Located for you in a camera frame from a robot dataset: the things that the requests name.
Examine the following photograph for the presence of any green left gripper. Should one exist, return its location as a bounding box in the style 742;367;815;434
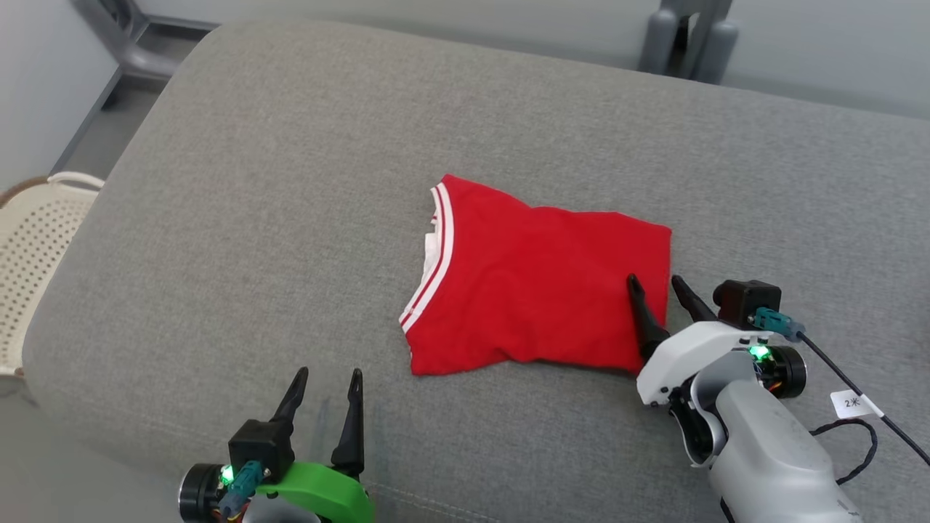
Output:
254;367;376;523

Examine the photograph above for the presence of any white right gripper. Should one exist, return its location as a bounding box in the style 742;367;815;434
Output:
626;273;775;408

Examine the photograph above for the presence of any red basketball jersey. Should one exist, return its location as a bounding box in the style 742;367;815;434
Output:
398;173;673;377

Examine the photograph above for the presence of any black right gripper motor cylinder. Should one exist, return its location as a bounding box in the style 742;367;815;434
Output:
756;345;808;399

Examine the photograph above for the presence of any grey fabric sofa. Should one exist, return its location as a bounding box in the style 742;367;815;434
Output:
22;18;930;523

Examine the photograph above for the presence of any grey metal stand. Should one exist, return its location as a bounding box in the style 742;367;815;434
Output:
638;0;740;85

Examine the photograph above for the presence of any cream perforated laundry basket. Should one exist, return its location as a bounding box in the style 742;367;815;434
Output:
0;171;106;378

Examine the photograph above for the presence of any white right cable label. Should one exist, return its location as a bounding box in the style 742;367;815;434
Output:
830;390;886;420

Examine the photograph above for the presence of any grey metal floor frame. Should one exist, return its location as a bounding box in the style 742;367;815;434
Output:
71;0;219;82

